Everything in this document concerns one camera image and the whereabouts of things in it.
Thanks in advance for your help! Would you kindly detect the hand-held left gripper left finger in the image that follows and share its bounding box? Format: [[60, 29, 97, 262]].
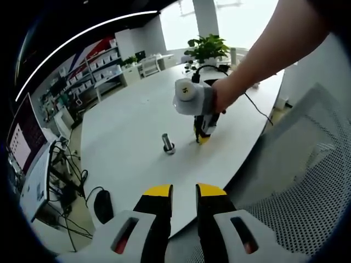
[[56, 184, 174, 263]]

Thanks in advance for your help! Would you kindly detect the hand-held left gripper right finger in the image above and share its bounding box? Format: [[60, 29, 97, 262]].
[[195, 182, 310, 263]]

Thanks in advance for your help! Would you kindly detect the thick threaded steel stud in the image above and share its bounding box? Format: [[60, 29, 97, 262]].
[[161, 133, 177, 156]]

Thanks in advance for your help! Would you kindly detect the person's right hand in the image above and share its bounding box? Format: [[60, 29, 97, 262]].
[[211, 73, 250, 115]]

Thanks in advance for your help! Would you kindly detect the black computer mouse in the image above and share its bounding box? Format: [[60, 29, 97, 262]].
[[93, 189, 114, 225]]

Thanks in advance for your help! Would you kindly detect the large potted green plant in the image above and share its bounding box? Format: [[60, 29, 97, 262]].
[[183, 33, 231, 66]]

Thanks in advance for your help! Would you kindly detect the white office chair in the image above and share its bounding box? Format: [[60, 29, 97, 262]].
[[141, 56, 162, 78]]

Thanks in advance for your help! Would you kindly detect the small potted green plant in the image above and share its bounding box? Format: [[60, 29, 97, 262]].
[[120, 55, 138, 68]]

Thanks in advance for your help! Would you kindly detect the grey mesh office chair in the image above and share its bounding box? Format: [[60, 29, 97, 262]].
[[227, 82, 351, 260]]

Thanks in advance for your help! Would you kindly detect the ceiling light strip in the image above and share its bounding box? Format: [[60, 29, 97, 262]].
[[15, 10, 158, 102]]

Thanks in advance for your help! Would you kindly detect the shelving with white bins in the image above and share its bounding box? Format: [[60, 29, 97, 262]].
[[38, 37, 123, 110]]

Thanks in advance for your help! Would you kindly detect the large computer monitor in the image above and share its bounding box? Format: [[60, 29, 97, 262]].
[[5, 92, 54, 176]]

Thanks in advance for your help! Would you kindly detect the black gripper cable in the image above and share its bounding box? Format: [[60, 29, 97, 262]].
[[191, 64, 274, 127]]

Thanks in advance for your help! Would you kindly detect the black mouse cable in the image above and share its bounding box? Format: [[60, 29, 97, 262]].
[[84, 186, 105, 209]]

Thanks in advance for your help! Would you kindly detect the tangle of black cables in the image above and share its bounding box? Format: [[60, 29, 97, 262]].
[[49, 139, 94, 251]]

